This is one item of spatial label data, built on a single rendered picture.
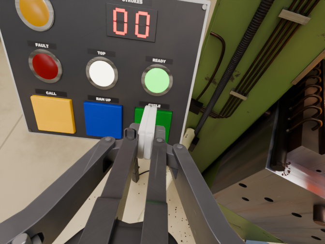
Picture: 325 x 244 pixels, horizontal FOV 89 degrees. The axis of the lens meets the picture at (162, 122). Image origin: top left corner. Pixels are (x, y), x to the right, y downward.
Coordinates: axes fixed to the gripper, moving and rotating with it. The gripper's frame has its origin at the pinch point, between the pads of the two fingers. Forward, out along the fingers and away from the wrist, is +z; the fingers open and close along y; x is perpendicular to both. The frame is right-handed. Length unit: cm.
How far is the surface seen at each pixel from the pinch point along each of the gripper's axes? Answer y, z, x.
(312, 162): 40.6, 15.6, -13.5
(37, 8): -19.1, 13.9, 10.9
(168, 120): 3.3, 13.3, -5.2
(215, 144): 31, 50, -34
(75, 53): -14.2, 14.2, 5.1
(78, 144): -60, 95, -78
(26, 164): -91, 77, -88
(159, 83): 0.7, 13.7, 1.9
